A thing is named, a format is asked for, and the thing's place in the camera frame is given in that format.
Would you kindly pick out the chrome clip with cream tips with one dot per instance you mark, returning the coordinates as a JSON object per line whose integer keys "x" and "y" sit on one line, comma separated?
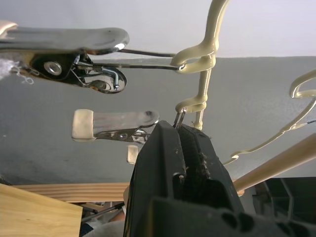
{"x": 116, "y": 119}

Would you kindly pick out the cream tipped hanger clip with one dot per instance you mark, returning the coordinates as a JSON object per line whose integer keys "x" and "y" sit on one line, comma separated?
{"x": 132, "y": 153}

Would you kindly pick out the white fuzzy sock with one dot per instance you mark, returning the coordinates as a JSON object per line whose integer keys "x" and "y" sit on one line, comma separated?
{"x": 7, "y": 67}

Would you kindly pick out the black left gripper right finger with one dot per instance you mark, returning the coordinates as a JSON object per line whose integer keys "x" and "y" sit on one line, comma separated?
{"x": 202, "y": 172}

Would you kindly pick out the thin black metal rod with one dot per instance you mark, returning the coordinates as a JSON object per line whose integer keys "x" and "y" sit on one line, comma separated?
{"x": 103, "y": 212}

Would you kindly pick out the large chrome hanger clip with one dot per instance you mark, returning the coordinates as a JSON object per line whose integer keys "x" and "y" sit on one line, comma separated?
{"x": 61, "y": 39}

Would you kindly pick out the black plastic crate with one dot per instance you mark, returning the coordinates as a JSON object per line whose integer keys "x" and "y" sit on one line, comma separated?
{"x": 288, "y": 195}

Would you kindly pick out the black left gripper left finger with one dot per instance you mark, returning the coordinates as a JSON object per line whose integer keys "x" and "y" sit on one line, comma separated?
{"x": 153, "y": 168}

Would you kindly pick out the round wooden dowel rod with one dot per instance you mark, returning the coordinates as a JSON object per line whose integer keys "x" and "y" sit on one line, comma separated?
{"x": 274, "y": 163}

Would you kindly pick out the grooved wooden bar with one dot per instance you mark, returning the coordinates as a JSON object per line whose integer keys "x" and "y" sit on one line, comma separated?
{"x": 74, "y": 191}

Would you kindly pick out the light wooden board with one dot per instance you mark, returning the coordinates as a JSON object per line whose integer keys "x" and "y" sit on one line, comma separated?
{"x": 34, "y": 214}

